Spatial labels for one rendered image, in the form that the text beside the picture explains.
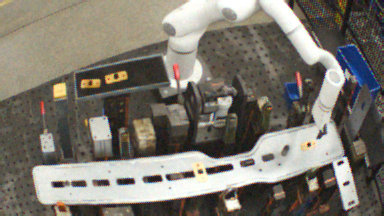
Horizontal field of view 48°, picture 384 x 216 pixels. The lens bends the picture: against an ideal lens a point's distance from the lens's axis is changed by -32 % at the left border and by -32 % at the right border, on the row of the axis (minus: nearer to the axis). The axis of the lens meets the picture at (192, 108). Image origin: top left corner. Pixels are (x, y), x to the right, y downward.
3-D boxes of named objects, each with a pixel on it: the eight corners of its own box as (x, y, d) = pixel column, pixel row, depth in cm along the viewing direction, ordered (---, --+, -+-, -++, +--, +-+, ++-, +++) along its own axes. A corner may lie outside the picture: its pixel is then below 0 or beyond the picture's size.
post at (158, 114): (149, 175, 238) (153, 116, 207) (146, 165, 241) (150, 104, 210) (161, 174, 239) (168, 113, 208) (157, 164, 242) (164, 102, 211)
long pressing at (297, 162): (40, 210, 183) (39, 208, 182) (30, 165, 196) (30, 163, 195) (345, 157, 218) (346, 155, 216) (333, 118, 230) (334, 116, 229)
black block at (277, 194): (254, 232, 224) (273, 205, 201) (249, 215, 230) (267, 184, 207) (270, 227, 226) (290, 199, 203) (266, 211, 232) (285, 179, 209)
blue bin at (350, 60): (357, 110, 230) (364, 94, 220) (332, 63, 247) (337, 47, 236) (374, 102, 236) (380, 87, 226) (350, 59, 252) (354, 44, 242)
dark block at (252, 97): (226, 165, 246) (246, 101, 213) (221, 152, 249) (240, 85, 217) (237, 163, 247) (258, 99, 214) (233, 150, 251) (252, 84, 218)
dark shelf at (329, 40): (368, 170, 212) (370, 167, 210) (310, 30, 263) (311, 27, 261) (392, 159, 218) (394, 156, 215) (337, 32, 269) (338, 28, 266)
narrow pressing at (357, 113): (351, 144, 221) (372, 99, 194) (345, 125, 227) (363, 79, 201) (352, 144, 221) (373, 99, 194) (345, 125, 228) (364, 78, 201)
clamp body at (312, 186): (281, 230, 225) (306, 196, 197) (277, 212, 231) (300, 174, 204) (298, 224, 227) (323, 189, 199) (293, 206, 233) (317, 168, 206)
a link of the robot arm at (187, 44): (162, 43, 244) (167, 8, 224) (192, 22, 252) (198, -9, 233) (183, 59, 240) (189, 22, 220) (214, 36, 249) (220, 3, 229)
